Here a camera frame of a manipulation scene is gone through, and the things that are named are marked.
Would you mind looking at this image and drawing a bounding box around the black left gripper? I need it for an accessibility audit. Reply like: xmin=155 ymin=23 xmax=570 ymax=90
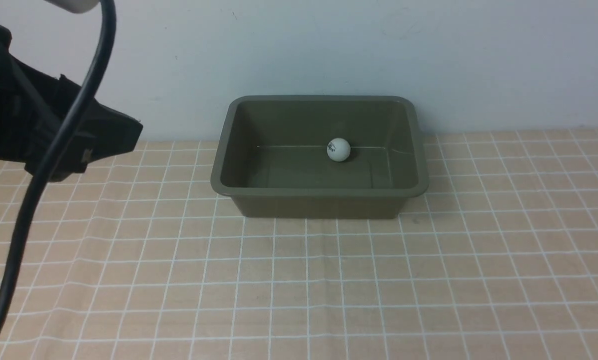
xmin=0 ymin=25 xmax=143 ymax=175

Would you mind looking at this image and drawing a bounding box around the white ping-pong ball with logo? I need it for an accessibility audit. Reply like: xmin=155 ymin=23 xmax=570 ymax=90
xmin=326 ymin=137 xmax=351 ymax=162

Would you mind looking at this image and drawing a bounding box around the olive green plastic bin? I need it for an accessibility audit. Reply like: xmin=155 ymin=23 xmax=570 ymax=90
xmin=210 ymin=95 xmax=430 ymax=219

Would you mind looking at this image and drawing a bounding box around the peach grid-pattern tablecloth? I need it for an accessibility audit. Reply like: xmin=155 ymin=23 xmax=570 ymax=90
xmin=0 ymin=129 xmax=598 ymax=360

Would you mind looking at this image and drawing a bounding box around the black camera cable left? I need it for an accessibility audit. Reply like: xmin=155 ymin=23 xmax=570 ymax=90
xmin=0 ymin=0 xmax=117 ymax=358

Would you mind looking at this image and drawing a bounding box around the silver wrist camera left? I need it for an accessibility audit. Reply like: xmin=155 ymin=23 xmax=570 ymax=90
xmin=45 ymin=0 xmax=100 ymax=14

